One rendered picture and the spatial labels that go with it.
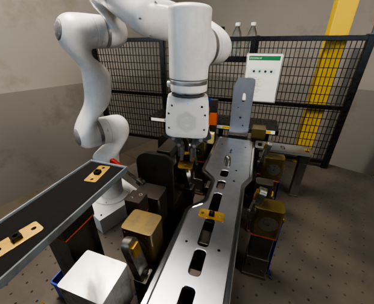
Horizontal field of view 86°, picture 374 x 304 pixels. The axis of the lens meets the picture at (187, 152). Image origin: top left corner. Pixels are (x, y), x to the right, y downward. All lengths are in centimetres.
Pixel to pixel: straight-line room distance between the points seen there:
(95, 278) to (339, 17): 160
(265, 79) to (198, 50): 112
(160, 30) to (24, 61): 218
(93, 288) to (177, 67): 44
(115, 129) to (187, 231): 54
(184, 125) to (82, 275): 36
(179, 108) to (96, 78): 44
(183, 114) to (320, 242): 92
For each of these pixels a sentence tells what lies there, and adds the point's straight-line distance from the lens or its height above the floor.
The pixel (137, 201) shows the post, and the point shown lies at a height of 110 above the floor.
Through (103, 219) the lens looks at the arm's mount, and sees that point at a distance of 107.
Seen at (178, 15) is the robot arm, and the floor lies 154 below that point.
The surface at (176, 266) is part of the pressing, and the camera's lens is 59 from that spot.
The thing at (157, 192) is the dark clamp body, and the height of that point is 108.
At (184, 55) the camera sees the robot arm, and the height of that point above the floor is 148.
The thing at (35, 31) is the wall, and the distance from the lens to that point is 270.
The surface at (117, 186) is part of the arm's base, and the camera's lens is 110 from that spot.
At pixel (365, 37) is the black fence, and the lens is 160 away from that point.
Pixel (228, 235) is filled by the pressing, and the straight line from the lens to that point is 66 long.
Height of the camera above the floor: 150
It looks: 28 degrees down
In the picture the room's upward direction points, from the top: straight up
